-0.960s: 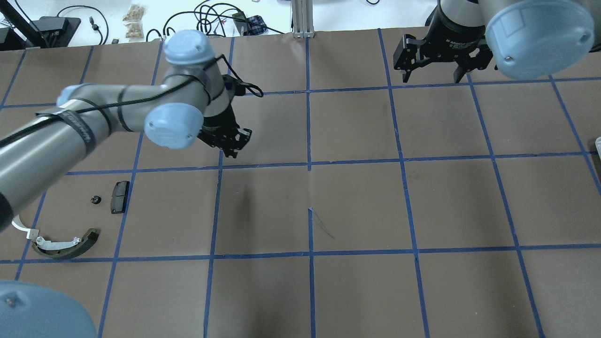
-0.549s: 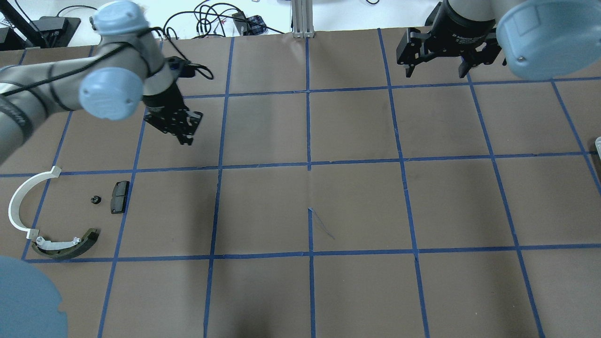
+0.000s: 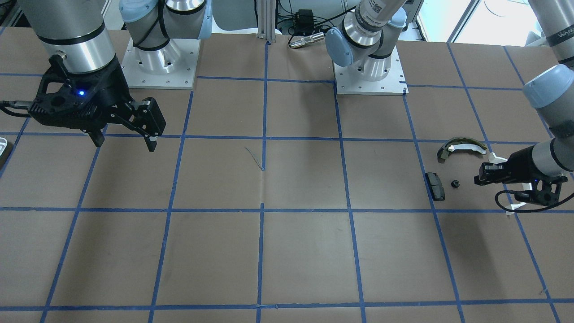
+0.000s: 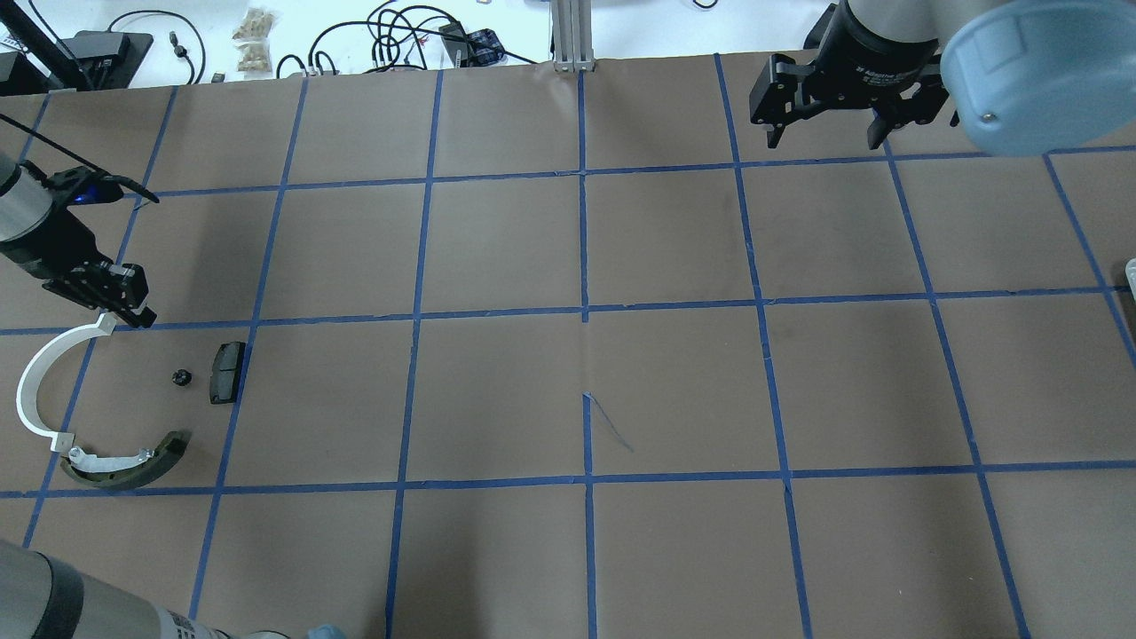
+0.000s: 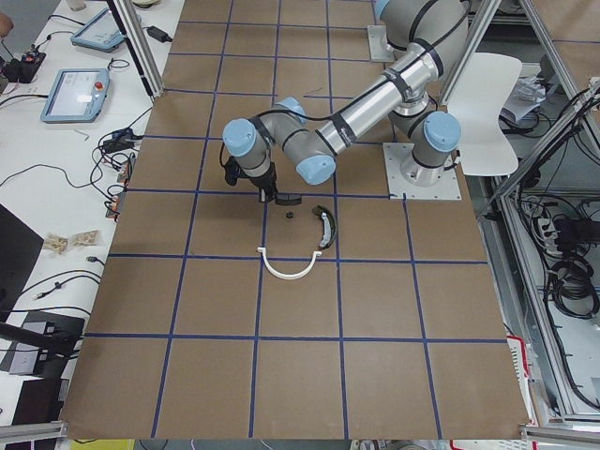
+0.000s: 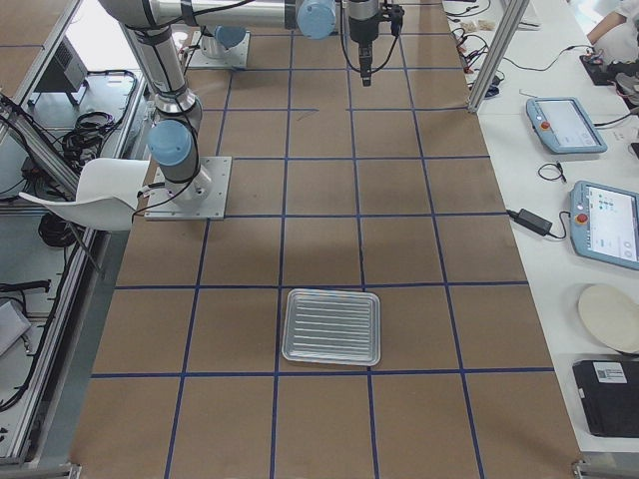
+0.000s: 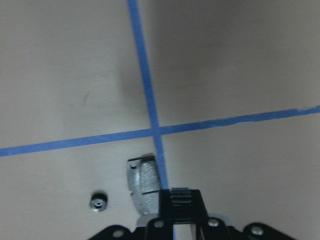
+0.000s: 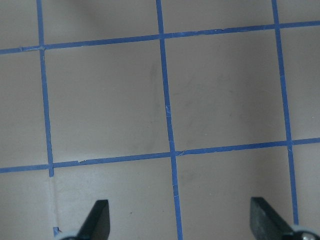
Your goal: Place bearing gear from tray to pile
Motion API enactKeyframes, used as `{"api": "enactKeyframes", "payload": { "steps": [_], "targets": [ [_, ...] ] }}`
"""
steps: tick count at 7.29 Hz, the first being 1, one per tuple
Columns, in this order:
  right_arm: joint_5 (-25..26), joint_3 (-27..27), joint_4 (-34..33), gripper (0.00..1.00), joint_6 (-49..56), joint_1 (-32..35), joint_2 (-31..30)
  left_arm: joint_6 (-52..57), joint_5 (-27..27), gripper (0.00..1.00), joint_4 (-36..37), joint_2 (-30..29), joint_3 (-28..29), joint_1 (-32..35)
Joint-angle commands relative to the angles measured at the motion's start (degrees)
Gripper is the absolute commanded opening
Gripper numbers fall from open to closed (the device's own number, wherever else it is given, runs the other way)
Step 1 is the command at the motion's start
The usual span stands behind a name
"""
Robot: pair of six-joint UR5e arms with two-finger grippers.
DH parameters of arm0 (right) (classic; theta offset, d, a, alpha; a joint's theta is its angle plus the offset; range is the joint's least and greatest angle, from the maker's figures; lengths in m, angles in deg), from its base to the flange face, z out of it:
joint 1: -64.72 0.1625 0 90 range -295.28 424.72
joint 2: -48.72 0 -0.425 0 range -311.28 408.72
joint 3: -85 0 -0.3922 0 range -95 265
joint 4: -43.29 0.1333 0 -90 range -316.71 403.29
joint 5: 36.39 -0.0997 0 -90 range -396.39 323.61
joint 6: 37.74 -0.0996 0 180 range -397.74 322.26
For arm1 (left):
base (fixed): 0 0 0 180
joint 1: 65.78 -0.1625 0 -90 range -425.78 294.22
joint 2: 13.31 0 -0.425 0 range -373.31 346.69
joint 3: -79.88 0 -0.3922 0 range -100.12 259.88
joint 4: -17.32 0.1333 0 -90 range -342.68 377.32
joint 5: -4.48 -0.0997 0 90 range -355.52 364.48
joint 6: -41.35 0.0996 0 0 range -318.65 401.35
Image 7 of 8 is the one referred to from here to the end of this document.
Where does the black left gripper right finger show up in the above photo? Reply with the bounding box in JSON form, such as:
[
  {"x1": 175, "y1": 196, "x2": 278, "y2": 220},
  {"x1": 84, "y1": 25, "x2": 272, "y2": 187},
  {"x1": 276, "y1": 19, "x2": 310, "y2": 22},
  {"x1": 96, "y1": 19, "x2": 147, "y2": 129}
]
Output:
[{"x1": 190, "y1": 189, "x2": 208, "y2": 222}]

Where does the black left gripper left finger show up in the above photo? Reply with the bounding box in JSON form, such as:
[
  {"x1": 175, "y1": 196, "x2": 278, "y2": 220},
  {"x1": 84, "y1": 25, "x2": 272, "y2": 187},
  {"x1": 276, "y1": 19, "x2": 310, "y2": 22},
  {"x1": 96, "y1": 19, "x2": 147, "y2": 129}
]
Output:
[{"x1": 158, "y1": 189, "x2": 174, "y2": 223}]

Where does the black bearing gear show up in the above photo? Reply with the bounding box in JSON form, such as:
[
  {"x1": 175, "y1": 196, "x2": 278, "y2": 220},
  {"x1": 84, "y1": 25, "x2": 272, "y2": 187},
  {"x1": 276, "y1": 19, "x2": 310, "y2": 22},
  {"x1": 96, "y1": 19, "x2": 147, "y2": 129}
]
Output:
[{"x1": 89, "y1": 191, "x2": 108, "y2": 213}]

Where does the black brake pad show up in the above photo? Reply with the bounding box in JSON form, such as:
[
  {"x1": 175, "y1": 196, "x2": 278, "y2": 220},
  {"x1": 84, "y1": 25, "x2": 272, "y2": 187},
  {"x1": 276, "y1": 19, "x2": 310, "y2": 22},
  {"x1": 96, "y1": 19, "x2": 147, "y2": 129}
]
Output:
[{"x1": 127, "y1": 155, "x2": 162, "y2": 215}]

